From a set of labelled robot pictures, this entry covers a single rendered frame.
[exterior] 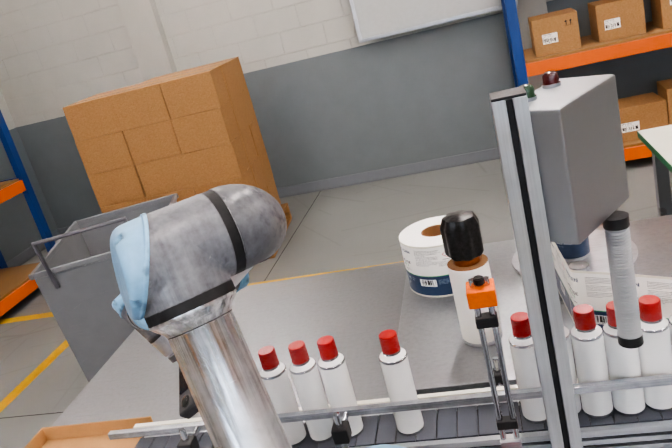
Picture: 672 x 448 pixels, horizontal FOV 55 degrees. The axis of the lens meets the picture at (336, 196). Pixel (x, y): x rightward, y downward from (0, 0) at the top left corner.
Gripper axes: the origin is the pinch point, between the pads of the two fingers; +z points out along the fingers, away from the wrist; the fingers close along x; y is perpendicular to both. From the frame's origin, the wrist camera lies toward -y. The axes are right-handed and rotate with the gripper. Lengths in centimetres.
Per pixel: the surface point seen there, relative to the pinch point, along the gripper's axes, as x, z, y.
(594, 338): -62, 24, -2
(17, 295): 304, -83, 285
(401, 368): -32.7, 8.7, -2.0
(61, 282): 140, -56, 146
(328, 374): -21.1, 1.6, -1.7
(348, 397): -20.0, 7.9, -0.9
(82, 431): 48, -18, 13
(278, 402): -9.6, -0.2, -2.6
